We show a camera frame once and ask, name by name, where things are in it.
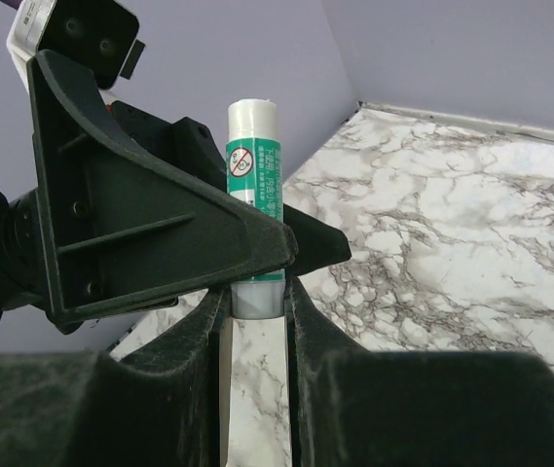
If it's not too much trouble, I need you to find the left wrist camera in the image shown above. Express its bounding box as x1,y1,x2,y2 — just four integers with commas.
6,0,145,90

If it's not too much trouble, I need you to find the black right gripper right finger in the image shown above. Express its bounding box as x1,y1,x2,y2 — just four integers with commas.
284,278,554,466

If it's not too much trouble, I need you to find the green white glue stick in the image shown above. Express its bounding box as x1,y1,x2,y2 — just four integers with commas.
226,98,287,321

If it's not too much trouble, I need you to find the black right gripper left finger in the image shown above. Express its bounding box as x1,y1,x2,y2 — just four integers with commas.
0,290,226,466

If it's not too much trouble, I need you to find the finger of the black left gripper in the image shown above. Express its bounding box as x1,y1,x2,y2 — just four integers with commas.
27,51,298,334
110,100,351,276

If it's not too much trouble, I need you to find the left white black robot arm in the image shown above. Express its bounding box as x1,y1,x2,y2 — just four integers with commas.
0,50,351,334

